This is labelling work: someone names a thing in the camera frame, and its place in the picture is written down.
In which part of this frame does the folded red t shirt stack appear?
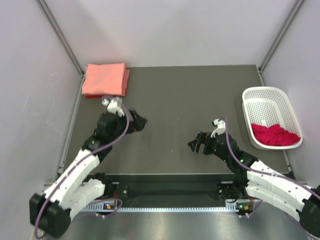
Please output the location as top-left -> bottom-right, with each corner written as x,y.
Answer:
84,66 -> 131,99

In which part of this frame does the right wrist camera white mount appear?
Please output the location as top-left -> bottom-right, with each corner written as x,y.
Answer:
210,119 -> 226,138

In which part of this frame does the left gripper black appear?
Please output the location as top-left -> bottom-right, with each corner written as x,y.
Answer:
109,108 -> 147,142

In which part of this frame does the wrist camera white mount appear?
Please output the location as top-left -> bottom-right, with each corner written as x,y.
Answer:
210,119 -> 226,138
101,96 -> 125,117

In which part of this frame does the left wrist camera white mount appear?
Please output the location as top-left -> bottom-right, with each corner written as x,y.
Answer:
101,96 -> 125,117

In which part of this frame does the crimson t shirt in basket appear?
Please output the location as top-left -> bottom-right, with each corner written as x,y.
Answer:
251,123 -> 301,147

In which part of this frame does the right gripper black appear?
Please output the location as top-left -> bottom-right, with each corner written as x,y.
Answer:
188,131 -> 230,163

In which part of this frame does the salmon pink t shirt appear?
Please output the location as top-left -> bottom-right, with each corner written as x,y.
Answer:
81,62 -> 127,96

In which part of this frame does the aluminium rail with cable duct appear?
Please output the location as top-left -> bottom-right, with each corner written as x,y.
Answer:
39,181 -> 315,213

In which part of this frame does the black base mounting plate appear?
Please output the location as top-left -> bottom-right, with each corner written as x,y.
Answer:
82,172 -> 295,208

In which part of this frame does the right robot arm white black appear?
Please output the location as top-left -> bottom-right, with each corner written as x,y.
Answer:
187,132 -> 320,238

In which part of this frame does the white perforated laundry basket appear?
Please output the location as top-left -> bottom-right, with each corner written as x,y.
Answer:
242,86 -> 303,150

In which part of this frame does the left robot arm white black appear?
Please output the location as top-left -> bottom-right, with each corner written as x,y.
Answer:
29,107 -> 148,240

